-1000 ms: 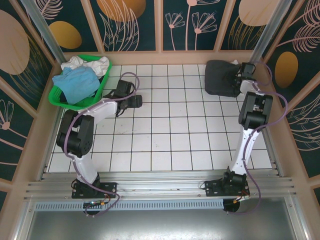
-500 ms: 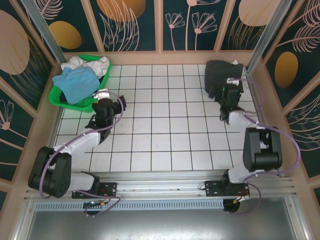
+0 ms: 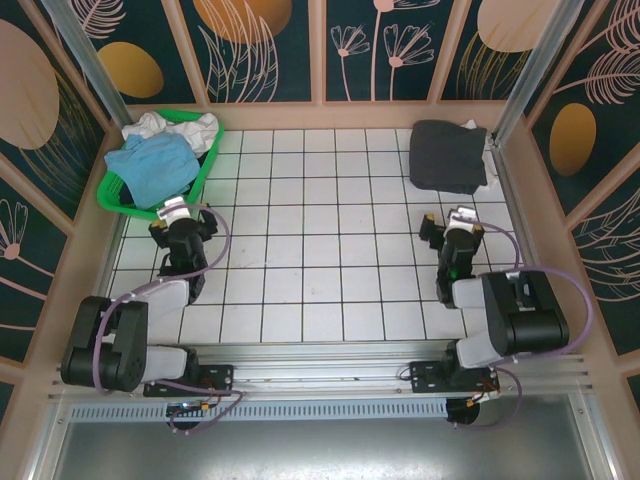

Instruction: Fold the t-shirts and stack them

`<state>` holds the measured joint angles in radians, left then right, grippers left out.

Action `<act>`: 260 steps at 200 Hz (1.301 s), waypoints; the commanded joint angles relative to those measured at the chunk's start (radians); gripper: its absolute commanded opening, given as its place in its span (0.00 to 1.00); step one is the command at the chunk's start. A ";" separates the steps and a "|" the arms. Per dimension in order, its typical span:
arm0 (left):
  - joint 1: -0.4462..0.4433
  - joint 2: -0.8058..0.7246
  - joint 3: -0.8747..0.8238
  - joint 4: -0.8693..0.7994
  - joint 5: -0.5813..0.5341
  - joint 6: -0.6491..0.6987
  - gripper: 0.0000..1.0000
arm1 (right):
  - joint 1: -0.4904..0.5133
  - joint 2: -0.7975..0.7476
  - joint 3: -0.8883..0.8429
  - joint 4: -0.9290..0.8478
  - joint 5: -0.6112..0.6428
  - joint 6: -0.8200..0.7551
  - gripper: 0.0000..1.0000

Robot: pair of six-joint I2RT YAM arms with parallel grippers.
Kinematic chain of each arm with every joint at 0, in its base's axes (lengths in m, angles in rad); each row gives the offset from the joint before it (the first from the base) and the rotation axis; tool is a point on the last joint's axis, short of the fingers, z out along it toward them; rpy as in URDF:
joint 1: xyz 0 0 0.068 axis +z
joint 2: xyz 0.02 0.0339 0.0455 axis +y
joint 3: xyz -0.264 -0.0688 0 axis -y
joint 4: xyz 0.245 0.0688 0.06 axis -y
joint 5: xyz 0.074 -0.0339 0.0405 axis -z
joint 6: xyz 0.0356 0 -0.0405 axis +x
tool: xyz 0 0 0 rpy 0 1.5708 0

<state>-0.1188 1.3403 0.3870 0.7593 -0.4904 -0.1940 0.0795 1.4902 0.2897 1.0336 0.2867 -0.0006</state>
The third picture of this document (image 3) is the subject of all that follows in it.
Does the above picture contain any green plastic basket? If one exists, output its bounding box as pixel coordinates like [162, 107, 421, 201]
[95, 108, 225, 227]

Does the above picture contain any light blue t-shirt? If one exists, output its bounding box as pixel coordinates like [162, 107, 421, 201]
[104, 133, 200, 209]

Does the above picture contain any folded white t-shirt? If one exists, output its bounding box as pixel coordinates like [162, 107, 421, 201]
[434, 118, 500, 198]

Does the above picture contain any small power wire bundle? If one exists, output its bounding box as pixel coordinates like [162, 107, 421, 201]
[467, 379, 501, 407]
[197, 387, 224, 416]

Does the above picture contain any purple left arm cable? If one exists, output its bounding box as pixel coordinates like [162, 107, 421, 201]
[94, 202, 245, 435]

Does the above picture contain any aluminium corner post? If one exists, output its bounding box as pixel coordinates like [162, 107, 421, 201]
[491, 0, 575, 150]
[42, 0, 147, 154]

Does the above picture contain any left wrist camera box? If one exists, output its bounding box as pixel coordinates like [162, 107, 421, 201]
[155, 196, 194, 224]

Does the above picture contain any dark grey t-shirt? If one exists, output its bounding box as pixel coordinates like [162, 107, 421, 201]
[408, 119, 490, 197]

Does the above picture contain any slotted grey cable duct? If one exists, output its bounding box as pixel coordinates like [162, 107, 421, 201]
[69, 401, 449, 422]

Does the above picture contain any aluminium side rail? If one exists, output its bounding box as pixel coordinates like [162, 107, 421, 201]
[74, 219, 126, 361]
[492, 143, 574, 354]

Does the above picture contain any aluminium front rail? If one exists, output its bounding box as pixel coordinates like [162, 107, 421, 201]
[47, 342, 596, 401]

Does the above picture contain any crumpled white t-shirt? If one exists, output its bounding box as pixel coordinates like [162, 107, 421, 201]
[122, 110, 221, 154]

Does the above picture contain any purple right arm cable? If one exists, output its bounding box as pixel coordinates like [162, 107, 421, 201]
[469, 222, 594, 431]

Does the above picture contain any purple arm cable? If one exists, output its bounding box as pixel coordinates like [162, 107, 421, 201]
[94, 202, 245, 435]
[469, 222, 594, 431]

